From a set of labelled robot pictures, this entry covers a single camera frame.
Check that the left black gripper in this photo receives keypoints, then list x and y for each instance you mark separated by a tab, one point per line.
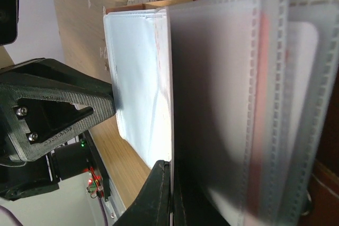
44	103

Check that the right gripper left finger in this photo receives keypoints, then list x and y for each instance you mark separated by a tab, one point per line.
152	204

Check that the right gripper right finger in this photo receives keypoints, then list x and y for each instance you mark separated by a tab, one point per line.
190	205

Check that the brown leather card holder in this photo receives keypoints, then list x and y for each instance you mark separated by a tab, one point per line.
237	90

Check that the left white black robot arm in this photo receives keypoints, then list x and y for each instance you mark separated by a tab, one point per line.
71	161

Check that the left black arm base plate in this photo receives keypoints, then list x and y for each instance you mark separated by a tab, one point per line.
98	183

